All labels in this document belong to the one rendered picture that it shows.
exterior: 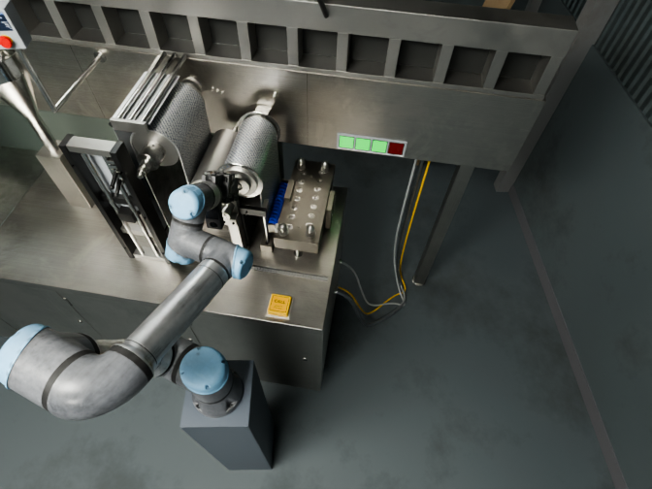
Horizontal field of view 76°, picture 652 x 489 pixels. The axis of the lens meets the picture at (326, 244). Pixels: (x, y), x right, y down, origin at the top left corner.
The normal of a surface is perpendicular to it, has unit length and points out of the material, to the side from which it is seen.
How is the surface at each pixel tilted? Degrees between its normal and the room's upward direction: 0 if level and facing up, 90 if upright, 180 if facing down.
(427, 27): 90
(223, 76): 90
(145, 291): 0
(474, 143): 90
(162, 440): 0
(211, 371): 7
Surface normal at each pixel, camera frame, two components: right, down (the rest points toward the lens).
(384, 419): 0.03, -0.58
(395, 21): -0.16, 0.80
